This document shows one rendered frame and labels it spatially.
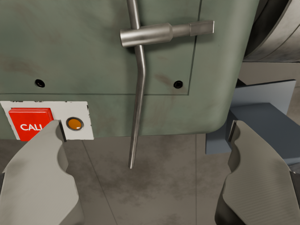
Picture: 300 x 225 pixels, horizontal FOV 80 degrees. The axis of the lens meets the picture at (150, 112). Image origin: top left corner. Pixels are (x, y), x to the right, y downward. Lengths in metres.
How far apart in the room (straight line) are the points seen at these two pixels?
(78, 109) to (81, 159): 1.95
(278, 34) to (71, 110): 0.35
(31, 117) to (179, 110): 0.24
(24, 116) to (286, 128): 0.84
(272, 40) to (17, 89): 0.41
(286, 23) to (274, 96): 0.71
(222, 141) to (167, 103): 0.81
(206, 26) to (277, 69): 1.73
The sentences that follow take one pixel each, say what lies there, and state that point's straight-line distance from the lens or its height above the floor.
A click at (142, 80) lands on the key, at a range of 0.26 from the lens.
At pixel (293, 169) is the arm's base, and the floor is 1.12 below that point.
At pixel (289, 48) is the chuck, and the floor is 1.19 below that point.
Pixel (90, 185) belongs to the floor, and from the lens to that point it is 2.57.
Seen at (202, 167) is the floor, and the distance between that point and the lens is 2.34.
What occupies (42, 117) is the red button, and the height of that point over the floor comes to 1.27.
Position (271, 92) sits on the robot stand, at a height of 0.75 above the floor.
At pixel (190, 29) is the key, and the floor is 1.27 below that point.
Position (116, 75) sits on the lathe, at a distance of 0.27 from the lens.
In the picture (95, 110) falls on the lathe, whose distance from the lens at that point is 0.31.
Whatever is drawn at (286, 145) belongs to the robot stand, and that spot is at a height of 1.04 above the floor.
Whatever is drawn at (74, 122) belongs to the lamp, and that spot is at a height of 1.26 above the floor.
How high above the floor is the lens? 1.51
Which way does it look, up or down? 59 degrees down
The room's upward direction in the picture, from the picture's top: 177 degrees clockwise
